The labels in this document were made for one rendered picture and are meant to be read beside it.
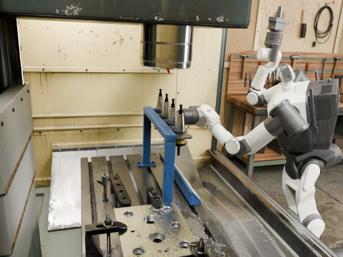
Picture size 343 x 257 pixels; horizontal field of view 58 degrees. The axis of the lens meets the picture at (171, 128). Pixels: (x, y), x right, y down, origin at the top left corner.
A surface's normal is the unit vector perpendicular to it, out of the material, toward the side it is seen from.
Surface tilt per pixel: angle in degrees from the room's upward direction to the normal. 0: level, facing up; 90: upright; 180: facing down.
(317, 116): 102
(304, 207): 90
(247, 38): 90
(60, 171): 24
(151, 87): 90
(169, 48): 90
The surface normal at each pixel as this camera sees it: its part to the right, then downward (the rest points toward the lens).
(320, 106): -0.45, 0.44
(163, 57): -0.09, 0.29
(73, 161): 0.15, -0.75
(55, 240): 0.04, -0.95
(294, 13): 0.27, 0.30
